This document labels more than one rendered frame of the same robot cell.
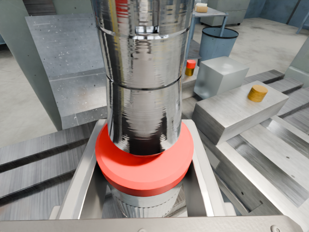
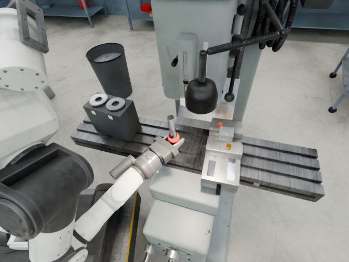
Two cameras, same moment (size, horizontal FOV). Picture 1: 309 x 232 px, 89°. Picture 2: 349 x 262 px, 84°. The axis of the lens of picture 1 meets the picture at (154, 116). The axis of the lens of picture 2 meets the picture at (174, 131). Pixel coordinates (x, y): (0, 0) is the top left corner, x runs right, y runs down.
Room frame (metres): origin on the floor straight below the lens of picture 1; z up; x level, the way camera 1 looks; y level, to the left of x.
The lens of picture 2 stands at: (-0.26, -0.37, 1.76)
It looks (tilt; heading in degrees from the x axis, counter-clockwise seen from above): 49 degrees down; 50
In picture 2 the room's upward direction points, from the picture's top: 6 degrees counter-clockwise
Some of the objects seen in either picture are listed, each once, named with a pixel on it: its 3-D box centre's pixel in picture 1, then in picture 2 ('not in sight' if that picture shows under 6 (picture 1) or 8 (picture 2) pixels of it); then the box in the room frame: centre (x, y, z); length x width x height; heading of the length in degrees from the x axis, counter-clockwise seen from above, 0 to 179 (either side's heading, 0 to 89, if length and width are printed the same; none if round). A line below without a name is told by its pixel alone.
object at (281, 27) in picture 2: not in sight; (273, 17); (0.22, -0.18, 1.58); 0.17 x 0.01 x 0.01; 40
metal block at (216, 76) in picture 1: (219, 80); (225, 135); (0.25, -0.11, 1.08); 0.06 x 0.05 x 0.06; 121
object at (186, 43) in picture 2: not in sight; (187, 74); (0.09, -0.04, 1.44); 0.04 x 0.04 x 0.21; 28
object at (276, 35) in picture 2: not in sight; (247, 41); (0.09, -0.20, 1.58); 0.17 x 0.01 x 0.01; 154
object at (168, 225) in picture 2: not in sight; (193, 190); (0.16, 0.00, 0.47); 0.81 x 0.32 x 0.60; 28
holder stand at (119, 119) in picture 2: not in sight; (113, 116); (-0.02, 0.39, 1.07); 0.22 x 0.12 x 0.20; 112
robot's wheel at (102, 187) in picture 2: not in sight; (109, 192); (-0.25, 0.39, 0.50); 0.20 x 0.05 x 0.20; 135
